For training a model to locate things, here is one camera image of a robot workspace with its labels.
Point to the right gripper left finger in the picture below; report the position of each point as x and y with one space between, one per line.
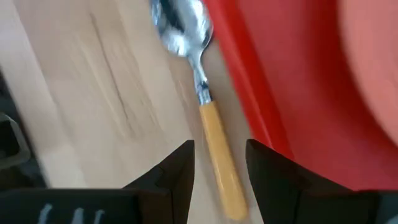
168 199

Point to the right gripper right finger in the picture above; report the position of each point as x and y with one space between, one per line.
295 199

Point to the red plastic tray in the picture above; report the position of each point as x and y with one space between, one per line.
295 93

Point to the orange round plate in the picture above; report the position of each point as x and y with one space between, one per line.
379 62

